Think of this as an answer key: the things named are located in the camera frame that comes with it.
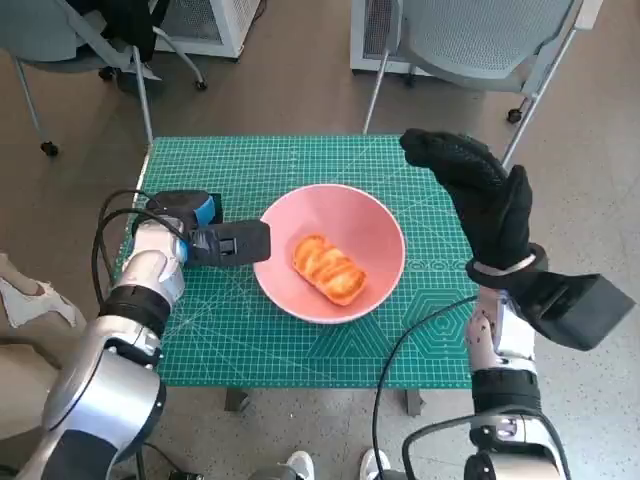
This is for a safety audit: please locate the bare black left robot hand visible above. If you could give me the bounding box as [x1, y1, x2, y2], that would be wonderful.
[144, 188, 224, 234]

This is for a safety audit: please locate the black garment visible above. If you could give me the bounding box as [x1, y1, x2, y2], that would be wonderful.
[97, 0, 169, 64]

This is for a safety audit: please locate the grey-blue office chair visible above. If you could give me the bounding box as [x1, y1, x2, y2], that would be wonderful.
[0, 0, 209, 157]

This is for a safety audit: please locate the black floor cable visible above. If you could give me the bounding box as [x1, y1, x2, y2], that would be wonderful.
[144, 442, 201, 480]

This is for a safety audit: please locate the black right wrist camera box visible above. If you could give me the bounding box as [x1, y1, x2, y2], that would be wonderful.
[514, 272, 636, 351]

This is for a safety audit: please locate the grey table leg bracket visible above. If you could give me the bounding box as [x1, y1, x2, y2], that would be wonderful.
[404, 389, 426, 417]
[224, 387, 251, 412]

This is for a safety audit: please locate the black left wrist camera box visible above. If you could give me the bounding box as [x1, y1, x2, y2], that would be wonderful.
[184, 218, 274, 269]

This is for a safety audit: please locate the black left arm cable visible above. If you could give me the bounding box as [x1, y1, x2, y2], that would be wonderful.
[92, 188, 186, 306]

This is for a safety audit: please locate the pink bowl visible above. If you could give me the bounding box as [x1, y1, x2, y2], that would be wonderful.
[252, 183, 407, 325]

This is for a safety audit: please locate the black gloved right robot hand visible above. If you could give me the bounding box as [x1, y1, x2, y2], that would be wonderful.
[399, 128, 534, 274]

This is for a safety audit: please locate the white shoe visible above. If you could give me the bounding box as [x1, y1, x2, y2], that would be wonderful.
[287, 449, 316, 480]
[360, 448, 391, 480]

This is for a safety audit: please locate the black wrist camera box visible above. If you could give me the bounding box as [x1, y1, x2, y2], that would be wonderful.
[184, 218, 274, 269]
[514, 272, 636, 351]

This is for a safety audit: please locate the grey mesh office chair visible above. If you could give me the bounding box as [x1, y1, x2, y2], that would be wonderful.
[362, 0, 606, 169]

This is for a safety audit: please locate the looped black robot cable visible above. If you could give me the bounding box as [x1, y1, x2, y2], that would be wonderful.
[402, 409, 574, 480]

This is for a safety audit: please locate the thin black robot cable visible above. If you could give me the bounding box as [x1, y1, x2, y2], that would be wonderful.
[372, 294, 479, 480]

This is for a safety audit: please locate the green cutting mat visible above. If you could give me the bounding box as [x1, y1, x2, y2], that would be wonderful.
[110, 134, 479, 390]

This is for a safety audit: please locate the white mesh cabinet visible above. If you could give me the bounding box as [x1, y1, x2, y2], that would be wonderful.
[149, 0, 261, 60]
[348, 0, 451, 77]

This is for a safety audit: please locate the long orange toy bread loaf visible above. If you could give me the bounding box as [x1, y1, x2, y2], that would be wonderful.
[291, 232, 370, 306]

